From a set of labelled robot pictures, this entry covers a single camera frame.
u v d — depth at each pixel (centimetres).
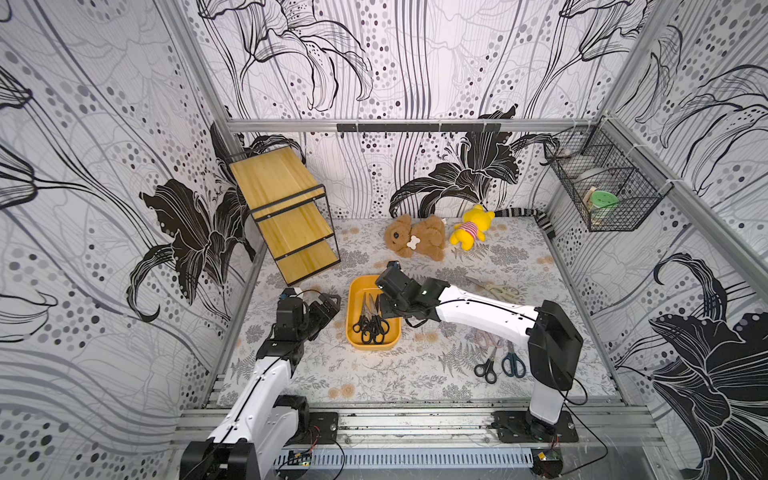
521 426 72
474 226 109
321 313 74
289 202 78
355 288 95
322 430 73
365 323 90
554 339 49
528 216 119
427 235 101
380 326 88
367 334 88
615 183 80
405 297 62
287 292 77
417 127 92
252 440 43
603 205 78
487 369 82
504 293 97
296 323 66
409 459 76
